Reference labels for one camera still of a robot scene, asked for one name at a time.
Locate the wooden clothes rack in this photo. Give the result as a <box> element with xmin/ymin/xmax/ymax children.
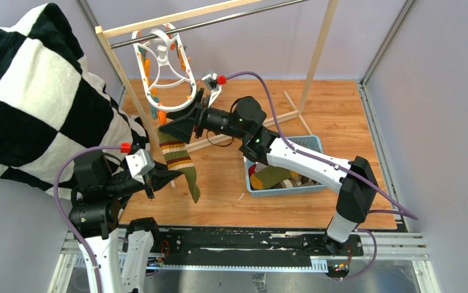
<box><xmin>95</xmin><ymin>0</ymin><xmax>340</xmax><ymax>190</ymax></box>

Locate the black white checkered blanket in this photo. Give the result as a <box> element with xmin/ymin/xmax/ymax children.
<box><xmin>0</xmin><ymin>3</ymin><xmax>149</xmax><ymax>199</ymax></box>

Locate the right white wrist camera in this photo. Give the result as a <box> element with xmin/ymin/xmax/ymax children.
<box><xmin>201</xmin><ymin>72</ymin><xmax>226</xmax><ymax>107</ymax></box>

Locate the light blue plastic basket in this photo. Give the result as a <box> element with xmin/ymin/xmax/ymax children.
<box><xmin>243</xmin><ymin>158</ymin><xmax>325</xmax><ymax>198</ymax></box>

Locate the orange clothes peg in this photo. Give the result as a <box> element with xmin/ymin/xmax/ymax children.
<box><xmin>157</xmin><ymin>110</ymin><xmax>167</xmax><ymax>126</ymax></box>

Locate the green striped sock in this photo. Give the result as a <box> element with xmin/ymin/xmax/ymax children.
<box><xmin>157</xmin><ymin>130</ymin><xmax>201</xmax><ymax>203</ymax></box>
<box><xmin>249</xmin><ymin>166</ymin><xmax>300</xmax><ymax>190</ymax></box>

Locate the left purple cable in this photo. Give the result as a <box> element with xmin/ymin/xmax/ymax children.
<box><xmin>53</xmin><ymin>142</ymin><xmax>132</xmax><ymax>293</ymax></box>

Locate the brown striped sock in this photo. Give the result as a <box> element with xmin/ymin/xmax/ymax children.
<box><xmin>273</xmin><ymin>175</ymin><xmax>320</xmax><ymax>189</ymax></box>

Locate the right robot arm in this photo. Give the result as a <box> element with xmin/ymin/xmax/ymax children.
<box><xmin>159</xmin><ymin>90</ymin><xmax>378</xmax><ymax>255</ymax></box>

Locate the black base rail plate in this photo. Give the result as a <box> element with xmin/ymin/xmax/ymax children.
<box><xmin>122</xmin><ymin>225</ymin><xmax>365</xmax><ymax>269</ymax></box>

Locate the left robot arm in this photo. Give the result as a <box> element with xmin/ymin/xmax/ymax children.
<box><xmin>68</xmin><ymin>147</ymin><xmax>181</xmax><ymax>292</ymax></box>

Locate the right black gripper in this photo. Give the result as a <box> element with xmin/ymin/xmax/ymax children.
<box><xmin>159</xmin><ymin>89</ymin><xmax>248</xmax><ymax>145</ymax></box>

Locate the white round clip hanger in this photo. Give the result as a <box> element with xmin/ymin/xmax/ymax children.
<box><xmin>132</xmin><ymin>28</ymin><xmax>197</xmax><ymax>113</ymax></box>

